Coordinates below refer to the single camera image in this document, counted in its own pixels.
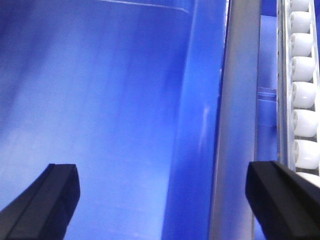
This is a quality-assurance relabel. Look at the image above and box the white roller track strip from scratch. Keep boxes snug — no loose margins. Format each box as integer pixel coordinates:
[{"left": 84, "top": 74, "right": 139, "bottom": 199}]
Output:
[{"left": 277, "top": 0, "right": 320, "bottom": 187}]

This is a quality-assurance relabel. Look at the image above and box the blue bin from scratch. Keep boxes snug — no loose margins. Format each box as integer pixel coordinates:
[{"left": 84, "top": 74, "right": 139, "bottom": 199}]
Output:
[
  {"left": 256, "top": 0, "right": 278, "bottom": 161},
  {"left": 0, "top": 0, "right": 229, "bottom": 240}
]

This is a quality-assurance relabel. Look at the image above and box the blue lower middle bin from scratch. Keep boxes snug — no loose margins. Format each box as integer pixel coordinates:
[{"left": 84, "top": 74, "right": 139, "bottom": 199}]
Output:
[{"left": 0, "top": 0, "right": 229, "bottom": 240}]

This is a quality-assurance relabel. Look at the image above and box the steel lane divider rail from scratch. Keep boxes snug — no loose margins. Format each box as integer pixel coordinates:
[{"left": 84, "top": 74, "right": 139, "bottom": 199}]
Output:
[{"left": 208, "top": 0, "right": 262, "bottom": 240}]

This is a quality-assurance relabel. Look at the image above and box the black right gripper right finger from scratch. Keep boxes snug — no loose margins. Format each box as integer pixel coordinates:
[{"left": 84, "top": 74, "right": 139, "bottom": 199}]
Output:
[{"left": 245, "top": 161, "right": 320, "bottom": 240}]

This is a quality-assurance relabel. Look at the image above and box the blue lower right bin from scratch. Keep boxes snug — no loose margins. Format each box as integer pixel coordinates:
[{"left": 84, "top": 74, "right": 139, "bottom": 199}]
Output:
[{"left": 256, "top": 0, "right": 278, "bottom": 161}]

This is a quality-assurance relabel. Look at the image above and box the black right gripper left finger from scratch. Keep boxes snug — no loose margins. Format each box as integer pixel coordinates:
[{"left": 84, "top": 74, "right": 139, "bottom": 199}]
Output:
[{"left": 0, "top": 163, "right": 81, "bottom": 240}]

